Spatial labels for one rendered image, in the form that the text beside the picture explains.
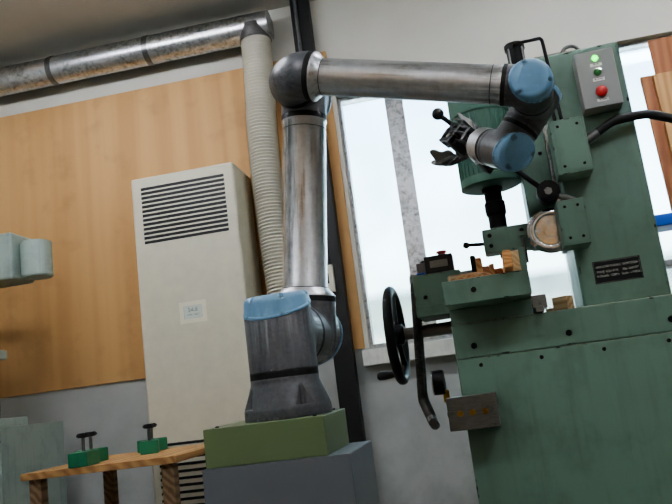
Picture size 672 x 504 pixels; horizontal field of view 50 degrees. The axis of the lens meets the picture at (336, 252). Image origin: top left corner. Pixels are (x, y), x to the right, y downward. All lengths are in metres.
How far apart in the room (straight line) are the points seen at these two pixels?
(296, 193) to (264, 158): 1.81
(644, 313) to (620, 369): 0.15
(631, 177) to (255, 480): 1.26
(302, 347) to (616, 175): 1.01
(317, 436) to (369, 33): 2.76
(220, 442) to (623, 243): 1.17
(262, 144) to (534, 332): 2.06
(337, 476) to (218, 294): 2.04
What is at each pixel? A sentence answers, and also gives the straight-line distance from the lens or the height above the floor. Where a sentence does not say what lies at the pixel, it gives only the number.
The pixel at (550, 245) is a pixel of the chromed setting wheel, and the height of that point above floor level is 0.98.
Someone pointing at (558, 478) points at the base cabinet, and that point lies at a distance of 1.92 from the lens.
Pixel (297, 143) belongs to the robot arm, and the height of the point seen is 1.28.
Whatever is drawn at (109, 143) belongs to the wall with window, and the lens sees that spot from 4.12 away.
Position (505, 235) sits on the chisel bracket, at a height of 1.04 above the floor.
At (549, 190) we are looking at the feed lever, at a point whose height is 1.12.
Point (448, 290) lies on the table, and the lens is 1.80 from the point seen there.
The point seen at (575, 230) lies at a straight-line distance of 1.96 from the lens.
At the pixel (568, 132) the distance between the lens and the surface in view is 2.03.
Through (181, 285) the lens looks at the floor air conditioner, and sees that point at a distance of 3.45.
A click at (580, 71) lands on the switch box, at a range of 2.12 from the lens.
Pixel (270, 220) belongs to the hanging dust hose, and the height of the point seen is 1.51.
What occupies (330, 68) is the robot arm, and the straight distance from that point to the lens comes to 1.70.
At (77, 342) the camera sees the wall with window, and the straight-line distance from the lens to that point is 3.99.
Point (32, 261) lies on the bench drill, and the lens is 3.59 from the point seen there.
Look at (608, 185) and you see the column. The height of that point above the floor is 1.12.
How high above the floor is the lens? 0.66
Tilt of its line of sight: 11 degrees up
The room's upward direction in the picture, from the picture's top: 7 degrees counter-clockwise
